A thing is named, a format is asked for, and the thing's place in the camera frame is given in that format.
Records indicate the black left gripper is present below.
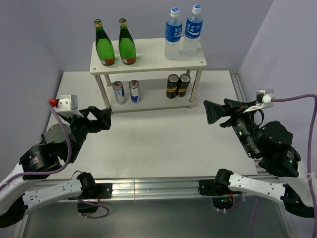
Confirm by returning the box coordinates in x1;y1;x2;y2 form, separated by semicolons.
63;105;112;161

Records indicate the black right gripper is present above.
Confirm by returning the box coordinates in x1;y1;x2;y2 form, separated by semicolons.
201;97;257;156

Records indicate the blue silver energy can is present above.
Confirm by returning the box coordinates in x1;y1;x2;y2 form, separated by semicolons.
129;80;141;103
112;81;126;104

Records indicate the green glass bottle front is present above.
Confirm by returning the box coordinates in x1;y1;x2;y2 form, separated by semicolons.
94;19;115;66

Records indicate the green glass bottle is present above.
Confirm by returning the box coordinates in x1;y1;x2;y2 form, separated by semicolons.
94;19;115;66
118;18;136;65

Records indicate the blue label water bottle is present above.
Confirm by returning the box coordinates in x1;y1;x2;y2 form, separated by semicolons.
182;4;203;57
164;7;182;60

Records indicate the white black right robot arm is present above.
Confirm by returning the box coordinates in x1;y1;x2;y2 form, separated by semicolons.
199;99;317;218

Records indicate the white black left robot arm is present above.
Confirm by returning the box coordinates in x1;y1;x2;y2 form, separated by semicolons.
0;106;112;228

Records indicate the white two-tier shelf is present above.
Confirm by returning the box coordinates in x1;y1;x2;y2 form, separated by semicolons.
90;38;207;113

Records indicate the black Schweppes can right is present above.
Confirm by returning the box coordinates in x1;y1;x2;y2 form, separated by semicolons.
177;74;191;97

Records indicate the black schweppes can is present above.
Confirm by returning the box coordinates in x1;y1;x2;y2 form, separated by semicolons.
177;74;191;97
166;74;179;99

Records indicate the black Schweppes can left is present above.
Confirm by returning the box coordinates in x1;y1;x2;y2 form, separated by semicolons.
166;74;179;99

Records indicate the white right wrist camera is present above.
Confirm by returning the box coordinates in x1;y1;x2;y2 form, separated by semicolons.
244;89;274;113

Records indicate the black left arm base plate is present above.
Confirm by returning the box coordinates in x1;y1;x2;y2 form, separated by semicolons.
85;183;112;199

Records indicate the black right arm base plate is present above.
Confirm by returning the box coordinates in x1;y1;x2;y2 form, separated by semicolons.
198;179;240;196

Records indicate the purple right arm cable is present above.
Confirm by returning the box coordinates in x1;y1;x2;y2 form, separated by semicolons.
250;93;317;238

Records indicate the aluminium rail frame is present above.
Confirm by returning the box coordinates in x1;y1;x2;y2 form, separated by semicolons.
12;70;298;238

